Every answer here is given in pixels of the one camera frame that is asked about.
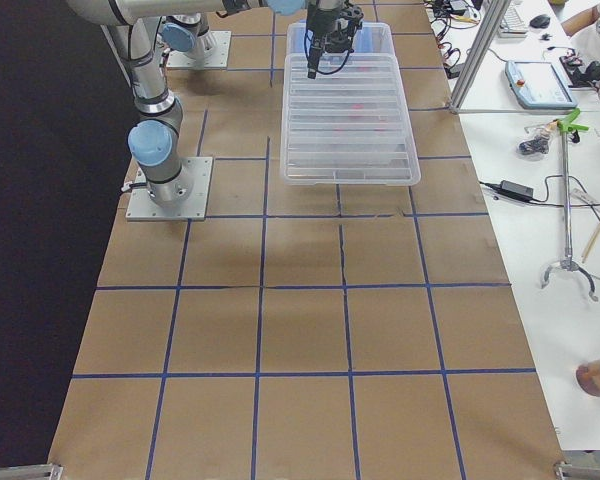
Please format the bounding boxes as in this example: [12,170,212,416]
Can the teach pendant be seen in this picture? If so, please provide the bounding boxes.
[504,61,578,110]

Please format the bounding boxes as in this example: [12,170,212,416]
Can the wooden chopsticks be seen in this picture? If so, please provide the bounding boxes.
[581,220,600,262]

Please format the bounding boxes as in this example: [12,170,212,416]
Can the clear plastic storage box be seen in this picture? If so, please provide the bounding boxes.
[286,21,395,55]

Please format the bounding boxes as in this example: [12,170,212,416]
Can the black power brick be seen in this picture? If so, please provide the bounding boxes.
[499,180,534,203]

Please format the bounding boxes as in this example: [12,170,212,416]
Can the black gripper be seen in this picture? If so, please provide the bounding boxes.
[306,3,364,53]

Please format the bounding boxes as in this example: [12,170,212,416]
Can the computer mouse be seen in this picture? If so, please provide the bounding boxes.
[529,14,551,29]

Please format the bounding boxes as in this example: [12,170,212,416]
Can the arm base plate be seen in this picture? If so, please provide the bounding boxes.
[167,30,231,70]
[125,157,213,222]

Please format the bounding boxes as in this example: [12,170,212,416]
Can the reacher grabber tool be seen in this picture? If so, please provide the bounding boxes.
[541,108,600,302]

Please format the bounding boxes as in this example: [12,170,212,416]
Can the aluminium frame post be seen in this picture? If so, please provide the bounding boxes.
[449,0,510,114]

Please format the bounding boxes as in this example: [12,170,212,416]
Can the clear plastic box lid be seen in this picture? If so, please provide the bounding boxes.
[279,53,421,186]

